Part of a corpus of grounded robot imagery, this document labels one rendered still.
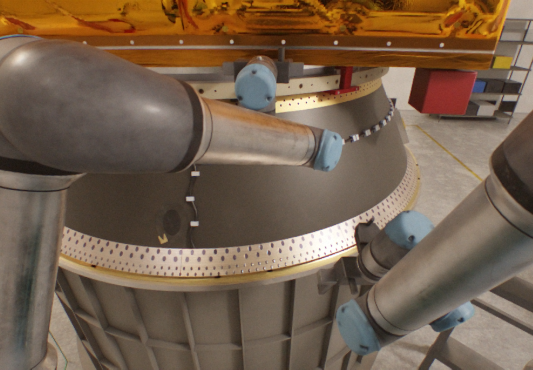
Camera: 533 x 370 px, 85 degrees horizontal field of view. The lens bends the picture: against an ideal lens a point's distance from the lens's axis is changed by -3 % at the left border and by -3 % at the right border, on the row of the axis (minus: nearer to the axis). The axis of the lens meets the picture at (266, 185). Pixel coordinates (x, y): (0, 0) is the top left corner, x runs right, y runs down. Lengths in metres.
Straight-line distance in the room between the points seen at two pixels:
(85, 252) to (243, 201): 0.56
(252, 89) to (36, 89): 0.37
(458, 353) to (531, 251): 1.02
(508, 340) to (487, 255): 2.46
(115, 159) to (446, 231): 0.30
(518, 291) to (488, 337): 1.59
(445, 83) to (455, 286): 0.88
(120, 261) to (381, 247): 0.81
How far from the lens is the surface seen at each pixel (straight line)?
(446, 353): 1.28
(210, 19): 0.98
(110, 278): 1.11
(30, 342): 0.49
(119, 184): 1.09
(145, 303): 1.22
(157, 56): 1.07
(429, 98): 1.15
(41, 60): 0.29
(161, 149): 0.28
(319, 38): 0.99
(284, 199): 1.00
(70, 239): 1.25
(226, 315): 1.18
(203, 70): 0.98
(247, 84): 0.57
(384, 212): 1.28
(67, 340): 2.60
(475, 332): 2.69
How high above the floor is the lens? 1.89
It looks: 30 degrees down
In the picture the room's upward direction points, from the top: straight up
